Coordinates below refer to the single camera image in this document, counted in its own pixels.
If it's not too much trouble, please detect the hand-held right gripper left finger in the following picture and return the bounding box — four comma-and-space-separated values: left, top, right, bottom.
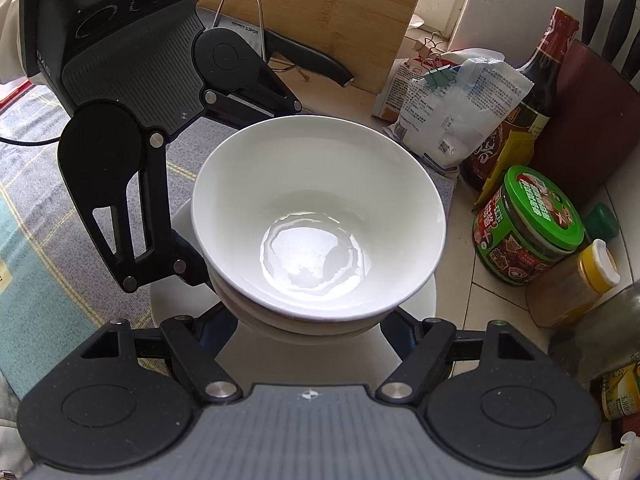
75, 302, 240, 404

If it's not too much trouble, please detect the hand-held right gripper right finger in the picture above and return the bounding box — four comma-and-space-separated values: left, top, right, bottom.
376, 307, 533, 404

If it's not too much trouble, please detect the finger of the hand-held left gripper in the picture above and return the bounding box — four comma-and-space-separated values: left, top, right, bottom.
74, 131, 211, 294
202, 54, 303, 127

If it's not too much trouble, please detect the white fruit-print plate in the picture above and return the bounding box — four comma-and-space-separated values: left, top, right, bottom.
149, 199, 440, 397

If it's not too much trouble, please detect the wooden cutting board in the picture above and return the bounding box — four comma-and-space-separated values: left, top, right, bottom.
196, 0, 435, 96

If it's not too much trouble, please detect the grey plaid mat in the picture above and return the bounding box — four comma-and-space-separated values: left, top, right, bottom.
0, 75, 459, 402

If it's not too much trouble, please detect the orange and white bag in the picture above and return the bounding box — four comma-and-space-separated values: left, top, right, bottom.
372, 55, 468, 122

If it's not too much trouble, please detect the teal cloth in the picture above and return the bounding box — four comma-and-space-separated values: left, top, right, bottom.
0, 187, 109, 397

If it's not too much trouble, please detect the green-lid sauce jar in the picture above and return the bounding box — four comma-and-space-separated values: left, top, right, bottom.
472, 165, 586, 287

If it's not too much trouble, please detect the yellow-cap spice jar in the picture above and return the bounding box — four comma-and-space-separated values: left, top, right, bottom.
525, 238, 622, 330

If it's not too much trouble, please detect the metal binder clip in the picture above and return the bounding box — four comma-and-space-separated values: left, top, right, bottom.
413, 30, 452, 67

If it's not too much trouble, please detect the green binder clip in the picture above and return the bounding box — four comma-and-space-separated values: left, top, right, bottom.
422, 66, 464, 87

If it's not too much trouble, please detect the white blue-print bag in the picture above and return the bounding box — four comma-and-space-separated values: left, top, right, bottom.
384, 57, 535, 177

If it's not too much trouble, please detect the yellow packet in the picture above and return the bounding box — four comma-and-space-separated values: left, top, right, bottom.
472, 127, 539, 211

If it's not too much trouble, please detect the clear dark spice bottle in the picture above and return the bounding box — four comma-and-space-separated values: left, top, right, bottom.
547, 280, 640, 384

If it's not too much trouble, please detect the yellow-label bottle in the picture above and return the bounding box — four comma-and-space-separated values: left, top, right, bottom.
590, 360, 640, 422

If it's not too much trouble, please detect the green-cap bottle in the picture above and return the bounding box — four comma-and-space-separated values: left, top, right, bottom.
582, 202, 621, 242

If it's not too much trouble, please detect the dark soy sauce bottle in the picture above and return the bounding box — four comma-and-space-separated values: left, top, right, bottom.
459, 6, 581, 196

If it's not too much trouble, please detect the dark red knife block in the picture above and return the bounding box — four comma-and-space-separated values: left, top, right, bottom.
530, 39, 640, 211

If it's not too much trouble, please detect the steel kitchen knife black handle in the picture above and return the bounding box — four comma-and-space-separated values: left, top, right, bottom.
231, 19, 356, 87

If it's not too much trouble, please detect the metal wire rack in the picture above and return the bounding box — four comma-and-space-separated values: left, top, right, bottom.
207, 0, 309, 84

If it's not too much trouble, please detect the black cable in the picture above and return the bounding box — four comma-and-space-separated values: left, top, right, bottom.
0, 135, 64, 147

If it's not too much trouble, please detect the black-handled knife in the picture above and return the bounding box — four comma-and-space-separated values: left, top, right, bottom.
580, 0, 609, 44
600, 0, 639, 64
620, 35, 640, 81

